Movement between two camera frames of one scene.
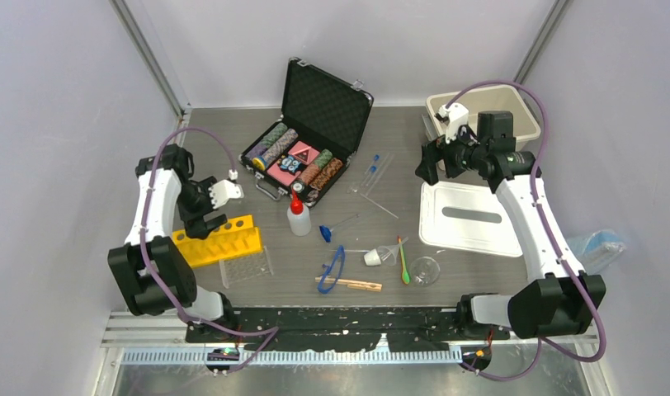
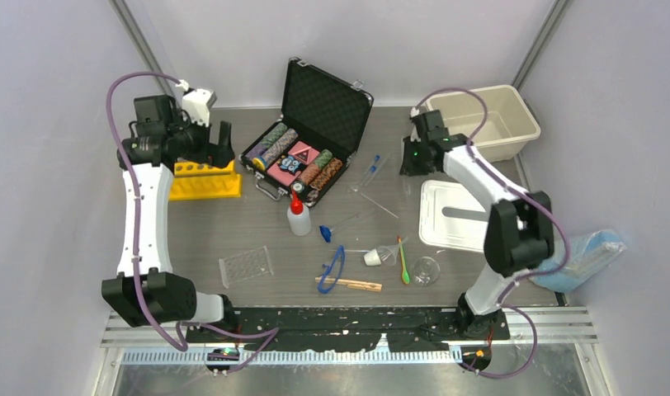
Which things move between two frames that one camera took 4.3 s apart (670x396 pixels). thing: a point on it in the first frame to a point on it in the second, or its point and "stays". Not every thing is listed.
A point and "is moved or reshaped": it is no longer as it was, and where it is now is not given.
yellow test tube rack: (238, 237) is moved or reshaped
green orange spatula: (405, 274) stays
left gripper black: (192, 219) to (221, 153)
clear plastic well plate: (243, 269) stays
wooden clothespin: (353, 284) stays
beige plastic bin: (511, 98) stays
